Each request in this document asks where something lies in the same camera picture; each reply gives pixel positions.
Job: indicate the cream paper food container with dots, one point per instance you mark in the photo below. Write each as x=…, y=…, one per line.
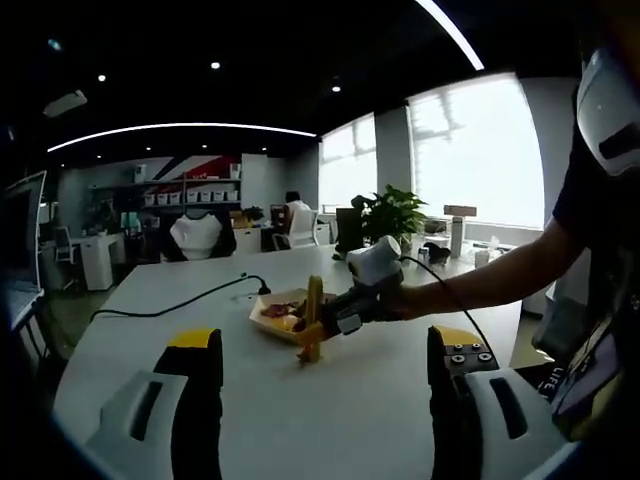
x=265, y=320

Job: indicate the black chair with white shirt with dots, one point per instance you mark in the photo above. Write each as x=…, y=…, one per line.
x=197, y=237

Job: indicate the large green potted plant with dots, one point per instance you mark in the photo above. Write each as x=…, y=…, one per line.
x=395, y=215

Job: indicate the white chest-worn device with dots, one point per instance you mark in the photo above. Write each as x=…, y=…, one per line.
x=607, y=115

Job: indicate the person in patterned shirt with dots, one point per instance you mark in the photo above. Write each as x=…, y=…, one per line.
x=615, y=260

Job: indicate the brown cardboard box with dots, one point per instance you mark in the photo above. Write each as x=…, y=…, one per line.
x=460, y=210

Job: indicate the ceiling air conditioner unit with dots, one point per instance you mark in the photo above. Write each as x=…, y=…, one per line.
x=65, y=102

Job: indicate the black office chair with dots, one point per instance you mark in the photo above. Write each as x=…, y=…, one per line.
x=347, y=230

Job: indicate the yellow food tongs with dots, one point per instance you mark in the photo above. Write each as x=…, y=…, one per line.
x=314, y=305

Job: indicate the white mesh office chair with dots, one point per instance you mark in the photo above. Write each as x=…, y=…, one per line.
x=305, y=227

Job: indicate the metal shelf with white bins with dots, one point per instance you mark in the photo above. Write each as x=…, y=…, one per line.
x=190, y=192

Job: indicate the curved ceiling light strip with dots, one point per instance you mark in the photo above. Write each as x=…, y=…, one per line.
x=180, y=127

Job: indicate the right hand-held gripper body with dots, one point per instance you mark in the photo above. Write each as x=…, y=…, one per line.
x=377, y=265

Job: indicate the small green potted plant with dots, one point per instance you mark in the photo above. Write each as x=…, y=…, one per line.
x=253, y=213

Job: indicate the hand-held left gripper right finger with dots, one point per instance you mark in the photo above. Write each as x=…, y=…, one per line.
x=455, y=425

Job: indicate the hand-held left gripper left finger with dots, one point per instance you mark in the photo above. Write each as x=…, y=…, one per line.
x=195, y=415

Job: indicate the straight ceiling light strip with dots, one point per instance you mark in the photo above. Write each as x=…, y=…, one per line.
x=452, y=30

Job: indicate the monitor on stand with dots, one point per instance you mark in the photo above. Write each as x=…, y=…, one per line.
x=20, y=235

